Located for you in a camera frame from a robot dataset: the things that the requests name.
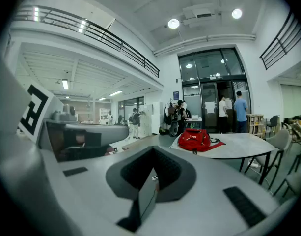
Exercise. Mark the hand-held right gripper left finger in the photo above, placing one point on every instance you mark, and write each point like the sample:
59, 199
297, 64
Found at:
91, 185

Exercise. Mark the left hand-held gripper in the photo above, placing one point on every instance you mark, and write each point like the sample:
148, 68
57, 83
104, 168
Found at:
32, 112

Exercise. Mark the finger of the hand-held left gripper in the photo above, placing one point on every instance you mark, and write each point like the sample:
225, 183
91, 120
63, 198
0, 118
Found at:
113, 134

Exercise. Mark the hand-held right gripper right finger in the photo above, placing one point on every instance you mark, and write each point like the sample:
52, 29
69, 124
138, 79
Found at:
209, 195

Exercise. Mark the red backpack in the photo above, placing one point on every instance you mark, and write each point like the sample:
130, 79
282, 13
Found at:
194, 140

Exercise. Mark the white shelving unit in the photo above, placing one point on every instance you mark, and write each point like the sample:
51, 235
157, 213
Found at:
104, 114

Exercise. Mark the black framed glass partition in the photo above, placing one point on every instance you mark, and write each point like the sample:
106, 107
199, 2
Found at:
130, 104

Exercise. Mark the white lockers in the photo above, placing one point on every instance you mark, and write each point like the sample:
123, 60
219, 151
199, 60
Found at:
149, 119

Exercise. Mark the ceiling strip light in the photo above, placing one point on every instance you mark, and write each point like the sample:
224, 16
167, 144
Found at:
116, 93
65, 84

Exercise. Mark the white power strip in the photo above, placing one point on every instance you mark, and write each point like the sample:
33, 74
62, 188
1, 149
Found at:
253, 165

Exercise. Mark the grey wheeled machine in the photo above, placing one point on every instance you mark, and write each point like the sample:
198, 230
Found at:
173, 129

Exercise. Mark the potted plant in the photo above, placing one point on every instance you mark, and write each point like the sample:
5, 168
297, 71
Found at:
170, 105

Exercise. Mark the small white table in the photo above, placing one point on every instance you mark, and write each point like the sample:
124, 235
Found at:
194, 119

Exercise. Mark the wooden crate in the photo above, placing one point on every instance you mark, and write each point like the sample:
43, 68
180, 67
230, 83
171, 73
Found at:
255, 125

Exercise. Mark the grey chair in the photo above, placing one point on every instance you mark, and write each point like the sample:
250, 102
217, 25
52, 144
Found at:
279, 141
296, 178

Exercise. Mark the dark chair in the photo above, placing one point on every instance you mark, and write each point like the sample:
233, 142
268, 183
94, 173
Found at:
273, 122

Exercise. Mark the long black balcony railing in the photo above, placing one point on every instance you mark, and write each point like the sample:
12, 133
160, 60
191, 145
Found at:
101, 34

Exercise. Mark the black glass entrance door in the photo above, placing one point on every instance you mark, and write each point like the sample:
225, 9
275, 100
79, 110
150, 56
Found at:
209, 67

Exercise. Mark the round ceiling light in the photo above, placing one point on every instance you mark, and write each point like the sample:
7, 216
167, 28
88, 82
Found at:
173, 23
237, 13

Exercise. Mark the white ceiling pipes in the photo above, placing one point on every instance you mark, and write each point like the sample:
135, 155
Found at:
206, 38

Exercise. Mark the white ceiling air conditioner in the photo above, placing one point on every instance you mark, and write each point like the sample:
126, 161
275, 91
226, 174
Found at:
199, 15

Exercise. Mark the short black balcony railing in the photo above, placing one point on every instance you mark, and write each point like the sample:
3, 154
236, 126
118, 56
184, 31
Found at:
282, 43

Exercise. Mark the grey gripper camera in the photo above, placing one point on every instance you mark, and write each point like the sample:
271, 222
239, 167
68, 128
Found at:
64, 114

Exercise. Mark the blue wall poster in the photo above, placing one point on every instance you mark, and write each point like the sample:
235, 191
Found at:
176, 95

